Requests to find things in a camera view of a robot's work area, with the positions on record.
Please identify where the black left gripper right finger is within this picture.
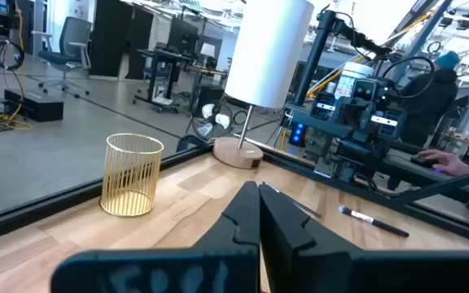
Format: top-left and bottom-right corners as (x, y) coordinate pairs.
(259, 182), (469, 293)

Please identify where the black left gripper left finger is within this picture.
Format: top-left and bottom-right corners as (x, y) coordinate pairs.
(50, 181), (261, 293)

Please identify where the thick black flat-head makeup brush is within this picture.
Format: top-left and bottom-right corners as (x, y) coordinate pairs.
(337, 205), (410, 238)

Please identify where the white canister colourful label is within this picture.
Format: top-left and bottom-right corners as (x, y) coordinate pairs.
(334, 61), (376, 101)

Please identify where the blue-lit black device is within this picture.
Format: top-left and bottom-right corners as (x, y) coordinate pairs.
(288, 121), (308, 147)

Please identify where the black computer mouse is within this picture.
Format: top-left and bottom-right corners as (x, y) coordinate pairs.
(410, 154), (440, 168)

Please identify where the person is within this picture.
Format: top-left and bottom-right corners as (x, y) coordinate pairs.
(387, 50), (469, 192)

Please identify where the dark grey side desk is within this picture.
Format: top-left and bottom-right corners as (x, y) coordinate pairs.
(380, 156), (469, 229)

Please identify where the person's hand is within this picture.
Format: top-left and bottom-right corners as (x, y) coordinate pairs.
(417, 148), (469, 177)

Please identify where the white shade lamp wooden base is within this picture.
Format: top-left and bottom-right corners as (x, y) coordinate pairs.
(212, 0), (315, 170)

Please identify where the black floor fan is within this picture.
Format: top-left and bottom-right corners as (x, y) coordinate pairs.
(191, 100), (235, 142)

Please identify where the black-legged desk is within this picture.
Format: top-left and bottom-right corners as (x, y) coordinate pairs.
(132, 42), (228, 115)

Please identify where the black box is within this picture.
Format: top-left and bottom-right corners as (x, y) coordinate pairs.
(3, 88), (65, 123)

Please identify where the black cabinet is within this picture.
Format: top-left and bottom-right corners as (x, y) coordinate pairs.
(89, 0), (155, 81)

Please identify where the grey office chair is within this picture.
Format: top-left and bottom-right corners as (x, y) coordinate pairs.
(32, 15), (94, 99)

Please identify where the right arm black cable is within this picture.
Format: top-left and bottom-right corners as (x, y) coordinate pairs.
(382, 55), (437, 100)

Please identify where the gold wire basket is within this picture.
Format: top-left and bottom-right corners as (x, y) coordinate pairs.
(99, 133), (165, 217)

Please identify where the black table frame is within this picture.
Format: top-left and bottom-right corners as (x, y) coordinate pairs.
(0, 140), (469, 247)

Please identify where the yellow cable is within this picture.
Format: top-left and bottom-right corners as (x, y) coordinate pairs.
(0, 0), (34, 132)

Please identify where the coiled black cable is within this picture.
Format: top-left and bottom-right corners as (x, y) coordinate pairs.
(0, 37), (26, 72)

